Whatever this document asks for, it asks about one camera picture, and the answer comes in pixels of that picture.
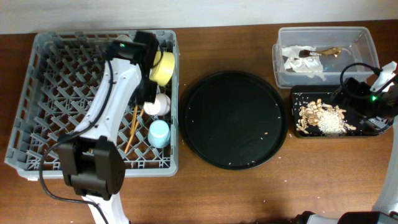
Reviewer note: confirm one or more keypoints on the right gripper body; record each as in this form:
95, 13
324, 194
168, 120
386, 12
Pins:
362, 99

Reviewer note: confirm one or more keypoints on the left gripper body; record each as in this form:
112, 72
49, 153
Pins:
146, 87

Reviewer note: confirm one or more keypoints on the pink plastic cup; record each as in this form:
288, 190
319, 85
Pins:
160, 107

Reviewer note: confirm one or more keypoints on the wooden chopstick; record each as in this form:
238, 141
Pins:
133, 120
131, 138

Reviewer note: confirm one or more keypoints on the yellow bowl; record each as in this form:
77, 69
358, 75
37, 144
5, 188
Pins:
164, 64

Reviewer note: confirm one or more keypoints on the white rice pile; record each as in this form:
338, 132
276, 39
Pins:
330, 123

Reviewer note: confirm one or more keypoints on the blue plastic cup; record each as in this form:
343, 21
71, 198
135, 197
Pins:
159, 134

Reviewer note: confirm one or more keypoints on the gold snack wrapper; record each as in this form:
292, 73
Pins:
332, 51

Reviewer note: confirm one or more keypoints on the brown food scraps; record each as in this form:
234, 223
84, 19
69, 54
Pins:
309, 116

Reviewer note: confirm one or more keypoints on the white tissue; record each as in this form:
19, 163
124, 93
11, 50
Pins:
311, 65

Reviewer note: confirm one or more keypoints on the grey round plate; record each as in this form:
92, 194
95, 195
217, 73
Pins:
124, 38

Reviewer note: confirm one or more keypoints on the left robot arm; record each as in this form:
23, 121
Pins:
90, 161

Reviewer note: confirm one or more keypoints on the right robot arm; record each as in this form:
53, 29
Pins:
350, 172

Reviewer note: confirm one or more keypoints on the grey dishwasher rack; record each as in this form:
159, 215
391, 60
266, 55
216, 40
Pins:
63, 75

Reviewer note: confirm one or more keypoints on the clear plastic bin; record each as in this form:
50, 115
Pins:
357, 43

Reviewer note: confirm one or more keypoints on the black rectangular tray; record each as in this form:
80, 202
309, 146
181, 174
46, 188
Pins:
301, 95

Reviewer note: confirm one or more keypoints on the round black tray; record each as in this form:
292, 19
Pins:
233, 120

